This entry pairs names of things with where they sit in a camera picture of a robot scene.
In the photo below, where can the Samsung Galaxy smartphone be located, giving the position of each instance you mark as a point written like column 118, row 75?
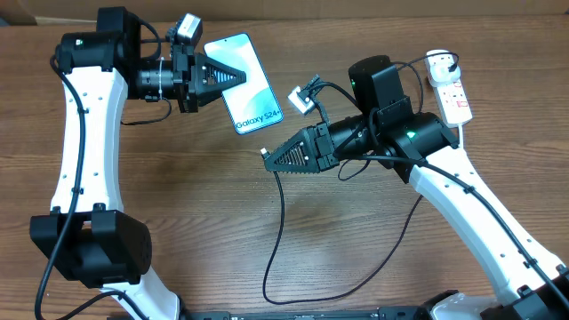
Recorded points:
column 251, row 105

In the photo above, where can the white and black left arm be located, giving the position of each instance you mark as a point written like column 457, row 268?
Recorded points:
column 87, row 236

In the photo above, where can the white power strip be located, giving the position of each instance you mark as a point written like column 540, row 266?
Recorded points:
column 453, row 104

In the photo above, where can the brown cardboard backdrop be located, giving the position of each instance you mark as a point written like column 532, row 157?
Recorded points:
column 30, row 12

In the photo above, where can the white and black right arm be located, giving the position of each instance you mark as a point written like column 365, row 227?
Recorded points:
column 426, row 151

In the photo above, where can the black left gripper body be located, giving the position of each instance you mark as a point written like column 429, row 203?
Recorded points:
column 182, row 74

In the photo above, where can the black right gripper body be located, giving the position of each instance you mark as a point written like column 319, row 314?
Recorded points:
column 326, row 144

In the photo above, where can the white charger plug adapter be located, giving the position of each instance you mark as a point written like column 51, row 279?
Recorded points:
column 442, row 68

